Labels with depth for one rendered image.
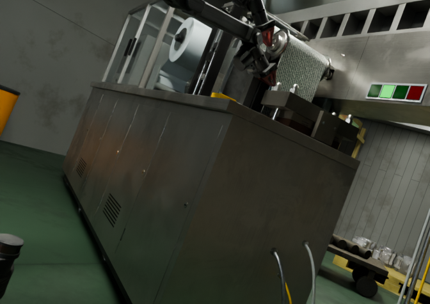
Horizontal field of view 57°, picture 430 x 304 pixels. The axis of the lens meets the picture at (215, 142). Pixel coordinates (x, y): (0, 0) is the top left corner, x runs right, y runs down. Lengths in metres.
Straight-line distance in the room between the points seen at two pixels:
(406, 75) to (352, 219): 6.20
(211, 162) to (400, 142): 6.64
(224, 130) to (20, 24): 3.61
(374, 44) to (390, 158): 5.97
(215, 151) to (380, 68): 0.81
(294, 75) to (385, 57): 0.37
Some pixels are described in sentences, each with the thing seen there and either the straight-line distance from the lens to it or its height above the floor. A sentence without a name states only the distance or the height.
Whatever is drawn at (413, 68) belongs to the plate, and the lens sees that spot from 1.67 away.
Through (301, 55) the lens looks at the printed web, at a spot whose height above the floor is 1.24.
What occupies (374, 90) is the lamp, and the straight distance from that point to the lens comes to 1.72.
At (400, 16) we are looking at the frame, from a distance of 1.86.
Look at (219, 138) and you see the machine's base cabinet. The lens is 1.30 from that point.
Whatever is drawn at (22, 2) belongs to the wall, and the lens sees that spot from 4.66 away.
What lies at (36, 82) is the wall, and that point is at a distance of 4.79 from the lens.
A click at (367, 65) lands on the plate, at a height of 1.30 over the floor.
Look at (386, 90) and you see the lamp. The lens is 1.68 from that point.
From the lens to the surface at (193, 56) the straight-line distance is 2.63.
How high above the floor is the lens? 0.73
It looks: 1 degrees up
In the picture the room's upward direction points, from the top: 21 degrees clockwise
